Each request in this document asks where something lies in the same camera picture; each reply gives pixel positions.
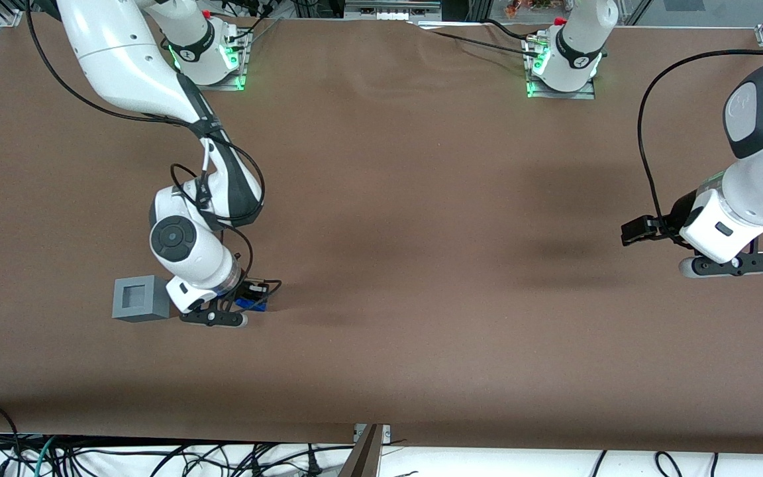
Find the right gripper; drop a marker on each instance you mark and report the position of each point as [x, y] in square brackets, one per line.
[247, 289]

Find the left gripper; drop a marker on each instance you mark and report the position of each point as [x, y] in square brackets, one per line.
[675, 216]

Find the blue plastic part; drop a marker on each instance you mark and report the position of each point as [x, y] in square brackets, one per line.
[249, 303]

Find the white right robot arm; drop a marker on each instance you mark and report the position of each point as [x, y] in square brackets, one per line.
[123, 66]

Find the gray cube base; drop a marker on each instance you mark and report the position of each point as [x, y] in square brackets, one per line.
[136, 298]

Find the brown table cover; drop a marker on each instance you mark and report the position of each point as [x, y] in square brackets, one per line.
[421, 199]

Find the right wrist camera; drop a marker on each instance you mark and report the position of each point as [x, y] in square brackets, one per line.
[212, 318]

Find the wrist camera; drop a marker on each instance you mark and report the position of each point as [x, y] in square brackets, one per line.
[212, 318]
[736, 264]

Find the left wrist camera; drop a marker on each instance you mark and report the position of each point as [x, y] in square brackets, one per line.
[736, 264]

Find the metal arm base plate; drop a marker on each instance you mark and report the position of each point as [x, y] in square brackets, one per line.
[587, 95]
[232, 85]

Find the metal table bracket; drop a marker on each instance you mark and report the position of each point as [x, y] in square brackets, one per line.
[365, 457]

